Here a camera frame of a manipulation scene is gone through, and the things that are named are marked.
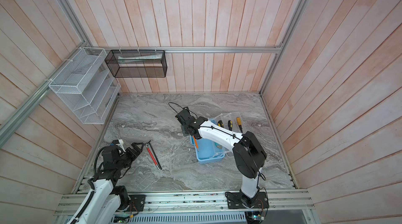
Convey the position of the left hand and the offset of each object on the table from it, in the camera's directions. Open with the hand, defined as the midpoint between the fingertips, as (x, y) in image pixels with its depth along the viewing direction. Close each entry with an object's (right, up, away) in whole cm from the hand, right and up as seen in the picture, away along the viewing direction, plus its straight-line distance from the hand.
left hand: (141, 150), depth 85 cm
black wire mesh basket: (-10, +55, +20) cm, 59 cm away
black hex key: (+8, -5, +3) cm, 10 cm away
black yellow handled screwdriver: (+51, +14, +3) cm, 52 cm away
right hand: (+27, +13, +4) cm, 30 cm away
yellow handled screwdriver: (+56, +16, +5) cm, 58 cm away
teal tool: (+43, +3, -1) cm, 43 cm away
